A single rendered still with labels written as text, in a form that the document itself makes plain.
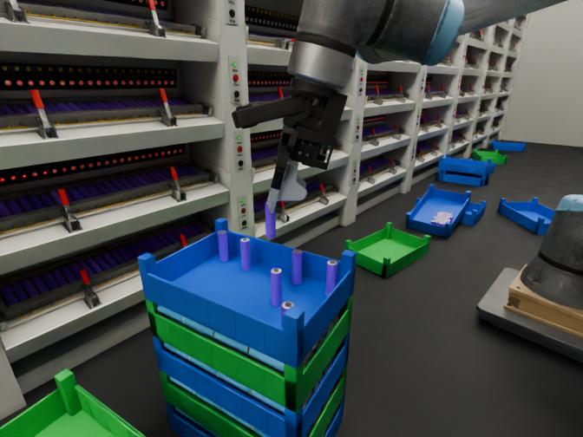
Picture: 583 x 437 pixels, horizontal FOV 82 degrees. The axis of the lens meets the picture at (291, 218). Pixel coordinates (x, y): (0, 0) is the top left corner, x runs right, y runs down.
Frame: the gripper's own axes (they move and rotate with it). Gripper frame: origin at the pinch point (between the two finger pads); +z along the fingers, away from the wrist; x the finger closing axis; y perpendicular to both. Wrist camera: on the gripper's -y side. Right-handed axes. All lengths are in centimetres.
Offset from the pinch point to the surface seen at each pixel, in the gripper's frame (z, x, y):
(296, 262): 8.4, -2.9, 7.0
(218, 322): 14.6, -14.8, -3.0
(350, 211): 31, 101, 40
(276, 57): -25, 62, -9
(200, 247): 14.6, 5.0, -10.9
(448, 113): -28, 208, 113
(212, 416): 36.5, -13.0, -0.5
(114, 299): 41, 16, -31
